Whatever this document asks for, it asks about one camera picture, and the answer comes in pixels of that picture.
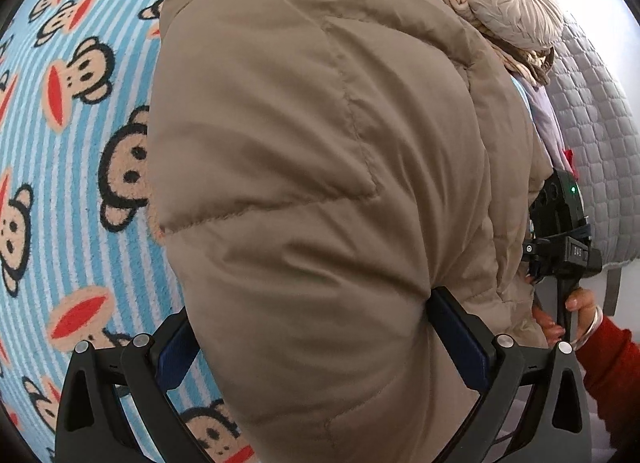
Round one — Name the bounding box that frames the grey quilted bedspread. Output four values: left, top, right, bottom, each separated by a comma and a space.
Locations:
542, 10, 640, 314

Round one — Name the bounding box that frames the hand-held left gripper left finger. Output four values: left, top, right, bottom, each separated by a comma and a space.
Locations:
55, 308, 226, 463

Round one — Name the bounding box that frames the beige padded jacket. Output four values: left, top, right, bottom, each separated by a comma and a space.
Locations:
147, 0, 553, 463

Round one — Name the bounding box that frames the person's right hand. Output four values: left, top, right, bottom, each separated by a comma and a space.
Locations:
530, 288, 601, 349

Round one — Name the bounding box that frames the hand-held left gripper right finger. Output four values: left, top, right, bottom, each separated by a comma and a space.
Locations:
427, 287, 593, 463

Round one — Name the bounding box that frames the blue striped monkey-print blanket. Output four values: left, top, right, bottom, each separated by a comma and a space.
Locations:
0, 0, 256, 463

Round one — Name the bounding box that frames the silver bracelet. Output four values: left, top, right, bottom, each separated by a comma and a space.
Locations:
570, 304, 604, 350

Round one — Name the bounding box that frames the person's right forearm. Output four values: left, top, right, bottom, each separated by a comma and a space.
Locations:
575, 315, 640, 449

